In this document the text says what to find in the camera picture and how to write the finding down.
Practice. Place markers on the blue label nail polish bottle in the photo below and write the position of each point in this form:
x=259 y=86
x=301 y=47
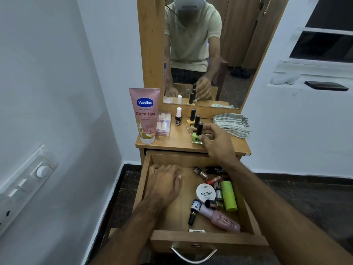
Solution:
x=195 y=208

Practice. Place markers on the dressing table mirror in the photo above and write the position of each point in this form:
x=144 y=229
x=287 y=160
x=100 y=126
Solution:
x=240 y=38

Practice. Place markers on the striped green white cloth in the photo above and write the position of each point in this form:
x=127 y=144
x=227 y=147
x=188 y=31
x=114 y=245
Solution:
x=231 y=125

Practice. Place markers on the person's right hand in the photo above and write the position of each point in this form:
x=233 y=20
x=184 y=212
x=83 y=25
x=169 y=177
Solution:
x=219 y=146

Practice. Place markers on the person's left forearm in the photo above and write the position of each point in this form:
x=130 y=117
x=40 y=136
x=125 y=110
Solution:
x=129 y=234

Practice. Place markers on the wooden dressing table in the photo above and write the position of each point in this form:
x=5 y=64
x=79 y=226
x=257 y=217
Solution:
x=179 y=140

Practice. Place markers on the person's right forearm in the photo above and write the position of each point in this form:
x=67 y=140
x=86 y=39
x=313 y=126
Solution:
x=289 y=218

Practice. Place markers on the neon green tube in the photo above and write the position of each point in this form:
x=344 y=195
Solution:
x=229 y=195

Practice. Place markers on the green nail polish bottle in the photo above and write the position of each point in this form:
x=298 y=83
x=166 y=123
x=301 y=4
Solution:
x=196 y=138

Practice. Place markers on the white object on sill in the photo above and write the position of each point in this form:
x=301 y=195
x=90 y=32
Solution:
x=284 y=79

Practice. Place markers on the red nail polish bottle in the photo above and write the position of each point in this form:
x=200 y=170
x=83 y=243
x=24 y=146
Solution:
x=214 y=179

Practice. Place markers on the person's left hand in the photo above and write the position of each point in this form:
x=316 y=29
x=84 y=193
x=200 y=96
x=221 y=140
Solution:
x=164 y=184

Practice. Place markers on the round white jar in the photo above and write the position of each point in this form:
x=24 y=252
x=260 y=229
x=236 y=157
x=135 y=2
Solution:
x=205 y=193

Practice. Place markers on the black lipstick tube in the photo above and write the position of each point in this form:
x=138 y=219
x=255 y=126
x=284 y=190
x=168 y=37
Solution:
x=215 y=170

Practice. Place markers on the pink bottle white cap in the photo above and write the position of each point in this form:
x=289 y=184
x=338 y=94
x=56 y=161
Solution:
x=220 y=219

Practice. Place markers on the clear nail polish bottle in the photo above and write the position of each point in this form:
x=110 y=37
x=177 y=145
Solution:
x=197 y=121

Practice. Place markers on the white framed window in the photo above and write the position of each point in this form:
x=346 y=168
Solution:
x=322 y=49

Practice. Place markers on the black phone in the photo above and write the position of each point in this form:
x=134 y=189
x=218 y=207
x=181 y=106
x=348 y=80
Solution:
x=326 y=86

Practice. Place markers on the dark cap gold nail polish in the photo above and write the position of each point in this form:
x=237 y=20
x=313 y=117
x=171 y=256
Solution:
x=211 y=204

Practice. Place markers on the clear box of pink tubes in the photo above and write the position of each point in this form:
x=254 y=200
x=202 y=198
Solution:
x=163 y=124

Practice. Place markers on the white wall switch board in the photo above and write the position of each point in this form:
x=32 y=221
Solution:
x=24 y=187

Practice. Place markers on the pink lotion tube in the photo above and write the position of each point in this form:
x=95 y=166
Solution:
x=144 y=115

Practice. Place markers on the wooden drawer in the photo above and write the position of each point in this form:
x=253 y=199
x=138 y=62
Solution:
x=179 y=212

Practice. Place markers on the white cap nail polish bottle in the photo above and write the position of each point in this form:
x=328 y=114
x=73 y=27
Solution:
x=178 y=113

